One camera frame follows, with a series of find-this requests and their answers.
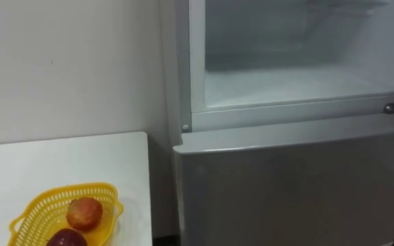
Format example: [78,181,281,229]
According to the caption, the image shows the orange red fruit soft toy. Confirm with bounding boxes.
[66,196,104,233]

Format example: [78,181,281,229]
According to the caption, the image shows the dark red fruit soft toy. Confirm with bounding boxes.
[45,228,88,246]

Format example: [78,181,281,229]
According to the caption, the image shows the grey fridge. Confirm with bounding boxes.
[172,0,394,246]

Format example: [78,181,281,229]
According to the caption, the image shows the white table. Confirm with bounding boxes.
[0,131,154,246]

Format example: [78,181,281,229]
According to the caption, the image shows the yellow plastic basket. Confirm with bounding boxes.
[7,182,124,246]

